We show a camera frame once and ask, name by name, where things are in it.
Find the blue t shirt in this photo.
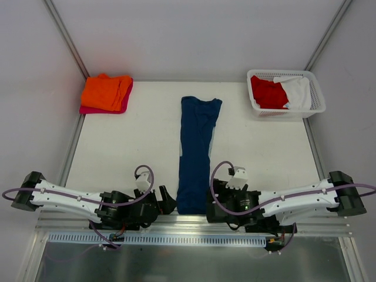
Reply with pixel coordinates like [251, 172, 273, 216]
[176, 96, 222, 215]

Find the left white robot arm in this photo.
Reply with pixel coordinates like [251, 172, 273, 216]
[11, 166, 176, 231]

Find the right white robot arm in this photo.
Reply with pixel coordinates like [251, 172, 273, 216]
[206, 167, 367, 235]

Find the red t shirt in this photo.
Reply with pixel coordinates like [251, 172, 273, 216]
[250, 76, 288, 109]

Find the pink folded t shirt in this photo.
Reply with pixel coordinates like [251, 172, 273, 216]
[78, 78, 135, 115]

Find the orange folded t shirt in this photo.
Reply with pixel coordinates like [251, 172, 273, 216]
[80, 73, 132, 112]

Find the white t shirt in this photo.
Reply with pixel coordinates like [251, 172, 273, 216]
[273, 76, 311, 111]

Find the white plastic basket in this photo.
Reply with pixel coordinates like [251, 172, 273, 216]
[247, 69, 326, 119]

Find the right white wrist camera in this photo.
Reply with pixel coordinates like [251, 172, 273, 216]
[226, 166, 249, 190]

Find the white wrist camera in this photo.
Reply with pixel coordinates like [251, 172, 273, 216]
[226, 166, 249, 190]
[136, 172, 152, 193]

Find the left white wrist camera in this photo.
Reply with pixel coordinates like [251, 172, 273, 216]
[136, 172, 152, 193]

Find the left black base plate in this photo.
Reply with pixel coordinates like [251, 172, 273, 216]
[93, 221, 140, 231]

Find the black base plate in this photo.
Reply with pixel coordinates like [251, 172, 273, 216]
[93, 221, 140, 231]
[244, 216, 296, 236]

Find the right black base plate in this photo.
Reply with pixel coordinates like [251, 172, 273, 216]
[244, 216, 296, 236]

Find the white slotted cable duct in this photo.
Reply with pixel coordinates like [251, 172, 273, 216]
[47, 231, 267, 248]

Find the aluminium mounting rail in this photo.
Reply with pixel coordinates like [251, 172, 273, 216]
[36, 211, 354, 237]

